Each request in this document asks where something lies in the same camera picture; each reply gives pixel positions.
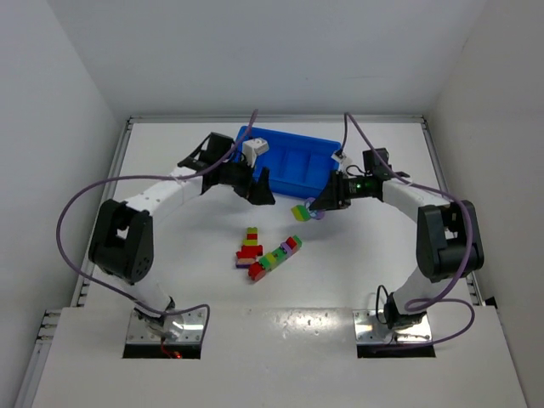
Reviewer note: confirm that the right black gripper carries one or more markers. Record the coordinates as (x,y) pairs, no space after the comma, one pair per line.
(337,192)

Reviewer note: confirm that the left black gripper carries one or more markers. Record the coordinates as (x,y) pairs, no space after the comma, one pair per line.
(246,180)

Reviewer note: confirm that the lime green lego brick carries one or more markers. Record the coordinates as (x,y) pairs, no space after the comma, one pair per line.
(301,213)

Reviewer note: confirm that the red lime lego stack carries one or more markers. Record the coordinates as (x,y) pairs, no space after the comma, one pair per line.
(250,249)

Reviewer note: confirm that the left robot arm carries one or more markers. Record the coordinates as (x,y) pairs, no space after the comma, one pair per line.
(122,244)

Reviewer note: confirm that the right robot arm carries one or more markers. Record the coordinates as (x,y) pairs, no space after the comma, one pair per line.
(448,243)

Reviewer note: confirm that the blue divided plastic bin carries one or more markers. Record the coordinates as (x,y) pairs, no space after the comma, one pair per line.
(299,166)

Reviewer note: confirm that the long lego brick row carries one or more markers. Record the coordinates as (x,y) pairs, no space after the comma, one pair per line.
(271,260)

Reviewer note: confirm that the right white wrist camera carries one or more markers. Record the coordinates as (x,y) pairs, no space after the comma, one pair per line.
(342,159)

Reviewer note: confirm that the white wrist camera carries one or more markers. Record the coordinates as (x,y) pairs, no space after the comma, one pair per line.
(252,149)
(342,159)

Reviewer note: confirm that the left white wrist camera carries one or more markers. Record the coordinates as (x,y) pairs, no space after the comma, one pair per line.
(252,149)

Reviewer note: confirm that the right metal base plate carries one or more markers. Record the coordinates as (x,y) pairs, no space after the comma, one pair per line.
(370,330)

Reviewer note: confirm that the metal base plate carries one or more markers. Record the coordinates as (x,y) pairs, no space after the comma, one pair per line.
(370,330)
(185,329)

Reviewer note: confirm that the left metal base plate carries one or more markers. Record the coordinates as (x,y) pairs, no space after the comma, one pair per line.
(185,329)

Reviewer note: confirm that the right aluminium rail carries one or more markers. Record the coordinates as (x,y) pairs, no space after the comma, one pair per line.
(470,277)

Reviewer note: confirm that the aluminium rail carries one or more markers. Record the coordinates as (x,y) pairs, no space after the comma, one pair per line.
(470,277)
(101,244)

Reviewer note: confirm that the left aluminium rail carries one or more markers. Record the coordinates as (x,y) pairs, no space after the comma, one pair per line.
(101,244)

